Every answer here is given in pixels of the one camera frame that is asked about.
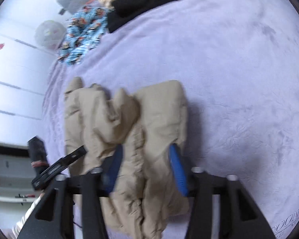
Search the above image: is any blue monkey print garment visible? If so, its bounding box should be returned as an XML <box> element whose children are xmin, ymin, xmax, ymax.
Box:
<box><xmin>58</xmin><ymin>4</ymin><xmax>109</xmax><ymax>65</ymax></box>

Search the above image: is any beige quilted puffer jacket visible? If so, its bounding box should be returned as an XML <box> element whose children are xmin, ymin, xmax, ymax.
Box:
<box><xmin>65</xmin><ymin>77</ymin><xmax>189</xmax><ymax>238</ymax></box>

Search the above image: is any round white pillow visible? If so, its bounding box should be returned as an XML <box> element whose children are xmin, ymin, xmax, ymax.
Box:
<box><xmin>34</xmin><ymin>20</ymin><xmax>66</xmax><ymax>50</ymax></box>

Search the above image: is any lavender plush bed blanket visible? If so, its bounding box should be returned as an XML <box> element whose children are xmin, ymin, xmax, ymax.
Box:
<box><xmin>43</xmin><ymin>0</ymin><xmax>299</xmax><ymax>238</ymax></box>

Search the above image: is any white sleeve left forearm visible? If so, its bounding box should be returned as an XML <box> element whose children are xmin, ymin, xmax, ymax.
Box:
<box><xmin>12</xmin><ymin>193</ymin><xmax>45</xmax><ymax>238</ymax></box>

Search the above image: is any white wardrobe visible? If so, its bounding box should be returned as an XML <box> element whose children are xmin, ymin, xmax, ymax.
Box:
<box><xmin>0</xmin><ymin>17</ymin><xmax>56</xmax><ymax>147</ymax></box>

